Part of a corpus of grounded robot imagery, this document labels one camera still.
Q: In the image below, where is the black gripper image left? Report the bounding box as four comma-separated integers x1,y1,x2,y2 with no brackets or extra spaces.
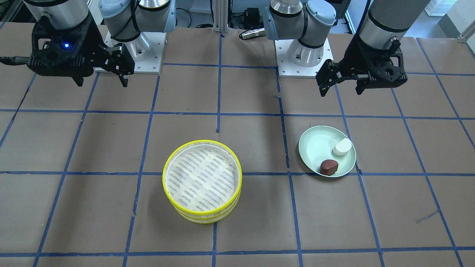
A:
28,16,135,88

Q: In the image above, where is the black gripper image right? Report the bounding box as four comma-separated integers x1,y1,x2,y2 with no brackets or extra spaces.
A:
315,39,408,97

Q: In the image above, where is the yellow steamer layer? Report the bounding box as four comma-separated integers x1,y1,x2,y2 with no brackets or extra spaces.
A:
162,139,243,217
172,193,241,224

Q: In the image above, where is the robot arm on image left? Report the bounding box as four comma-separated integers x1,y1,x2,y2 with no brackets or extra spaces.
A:
22,0,176,87

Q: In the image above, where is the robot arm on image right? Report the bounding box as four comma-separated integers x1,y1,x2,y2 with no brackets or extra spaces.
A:
263,0,429,96

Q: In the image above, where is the white steamer cloth liner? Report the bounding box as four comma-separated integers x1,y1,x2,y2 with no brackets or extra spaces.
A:
166,145,239,211

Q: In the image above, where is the white bun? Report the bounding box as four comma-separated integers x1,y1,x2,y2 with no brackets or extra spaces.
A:
331,138,353,156

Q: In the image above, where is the light green plate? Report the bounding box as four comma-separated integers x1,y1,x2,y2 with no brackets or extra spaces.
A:
298,125,357,178

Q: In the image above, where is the silver cylindrical tool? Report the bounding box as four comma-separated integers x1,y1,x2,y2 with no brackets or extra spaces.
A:
239,27,266,40

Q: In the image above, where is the black power adapter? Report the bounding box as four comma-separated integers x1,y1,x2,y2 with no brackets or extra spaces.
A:
242,7,260,28

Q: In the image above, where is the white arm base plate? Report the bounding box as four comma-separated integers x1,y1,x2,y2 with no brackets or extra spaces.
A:
274,39,334,78
124,32,167,74

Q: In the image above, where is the aluminium frame post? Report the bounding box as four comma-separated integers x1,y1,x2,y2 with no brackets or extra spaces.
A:
211,0,230,35

